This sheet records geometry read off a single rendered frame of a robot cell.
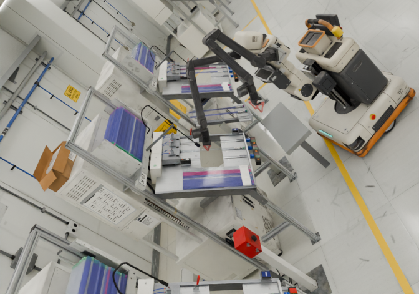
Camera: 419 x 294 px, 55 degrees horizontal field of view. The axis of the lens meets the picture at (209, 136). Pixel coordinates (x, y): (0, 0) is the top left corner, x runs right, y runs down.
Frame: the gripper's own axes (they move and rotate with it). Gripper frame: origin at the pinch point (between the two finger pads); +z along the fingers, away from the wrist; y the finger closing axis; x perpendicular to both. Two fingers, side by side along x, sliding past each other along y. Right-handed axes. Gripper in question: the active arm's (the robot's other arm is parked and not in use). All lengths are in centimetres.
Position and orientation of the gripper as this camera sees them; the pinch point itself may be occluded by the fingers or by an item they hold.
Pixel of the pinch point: (207, 149)
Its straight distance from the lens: 323.1
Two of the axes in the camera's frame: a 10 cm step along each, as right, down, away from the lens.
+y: 0.7, 5.6, -8.3
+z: 1.2, 8.2, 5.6
